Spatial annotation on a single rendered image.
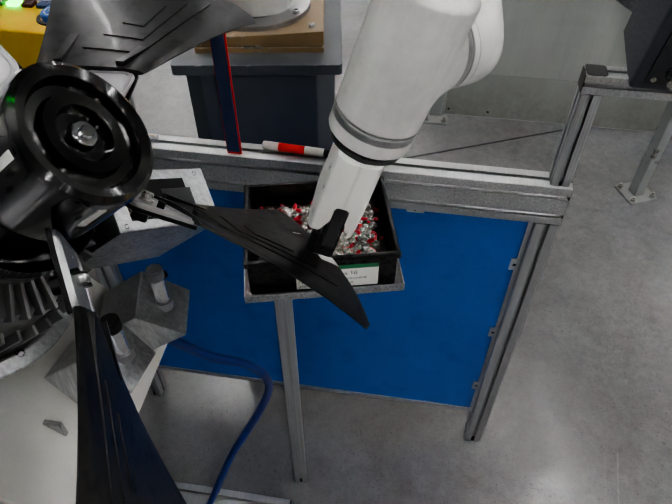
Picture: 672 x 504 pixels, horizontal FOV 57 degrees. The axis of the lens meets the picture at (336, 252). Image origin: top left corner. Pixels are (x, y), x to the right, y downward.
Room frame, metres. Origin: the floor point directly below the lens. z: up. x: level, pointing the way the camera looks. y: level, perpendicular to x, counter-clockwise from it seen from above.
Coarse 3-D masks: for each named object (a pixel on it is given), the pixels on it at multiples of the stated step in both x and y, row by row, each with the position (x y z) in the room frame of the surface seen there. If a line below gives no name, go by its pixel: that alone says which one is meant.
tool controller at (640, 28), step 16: (640, 0) 0.80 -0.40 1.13; (656, 0) 0.74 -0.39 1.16; (640, 16) 0.78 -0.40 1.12; (656, 16) 0.72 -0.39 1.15; (624, 32) 0.82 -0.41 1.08; (640, 32) 0.76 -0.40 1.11; (656, 32) 0.71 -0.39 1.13; (640, 48) 0.74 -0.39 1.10; (656, 48) 0.71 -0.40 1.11; (640, 64) 0.72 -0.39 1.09; (656, 64) 0.71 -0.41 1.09; (640, 80) 0.72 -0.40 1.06; (656, 80) 0.71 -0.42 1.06
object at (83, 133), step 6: (72, 126) 0.38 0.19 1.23; (78, 126) 0.38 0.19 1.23; (84, 126) 0.38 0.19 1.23; (90, 126) 0.39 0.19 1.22; (72, 132) 0.37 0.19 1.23; (78, 132) 0.38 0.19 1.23; (84, 132) 0.38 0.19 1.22; (90, 132) 0.38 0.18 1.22; (96, 132) 0.39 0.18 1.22; (78, 138) 0.37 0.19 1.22; (84, 138) 0.38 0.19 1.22; (90, 138) 0.38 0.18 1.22; (96, 138) 0.38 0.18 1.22; (84, 144) 0.37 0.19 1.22; (90, 144) 0.37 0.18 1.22
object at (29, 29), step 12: (0, 12) 0.89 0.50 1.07; (12, 12) 0.89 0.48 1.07; (24, 12) 0.89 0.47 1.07; (36, 12) 0.89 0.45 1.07; (0, 24) 0.85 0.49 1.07; (12, 24) 0.85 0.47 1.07; (24, 24) 0.85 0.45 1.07; (36, 24) 0.85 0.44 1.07; (0, 36) 0.84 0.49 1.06; (12, 36) 0.83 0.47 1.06; (24, 36) 0.83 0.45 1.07; (36, 36) 0.83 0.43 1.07; (12, 48) 0.84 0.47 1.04; (24, 48) 0.83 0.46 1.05; (36, 48) 0.83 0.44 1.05; (24, 60) 0.83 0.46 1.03; (36, 60) 0.83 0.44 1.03
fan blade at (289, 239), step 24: (192, 216) 0.41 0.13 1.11; (216, 216) 0.45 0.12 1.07; (240, 216) 0.51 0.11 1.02; (264, 216) 0.55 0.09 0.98; (288, 216) 0.58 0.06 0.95; (240, 240) 0.40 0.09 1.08; (264, 240) 0.44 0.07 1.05; (288, 240) 0.49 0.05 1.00; (288, 264) 0.41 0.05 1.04; (312, 264) 0.45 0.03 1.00; (312, 288) 0.39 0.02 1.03; (336, 288) 0.43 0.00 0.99; (360, 312) 0.41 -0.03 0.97
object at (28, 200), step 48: (0, 96) 0.37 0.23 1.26; (48, 96) 0.39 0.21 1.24; (96, 96) 0.42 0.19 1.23; (0, 144) 0.34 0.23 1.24; (48, 144) 0.35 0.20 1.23; (96, 144) 0.38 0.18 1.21; (144, 144) 0.41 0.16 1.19; (0, 192) 0.33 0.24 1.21; (48, 192) 0.32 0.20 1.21; (96, 192) 0.34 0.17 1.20; (0, 240) 0.34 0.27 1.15
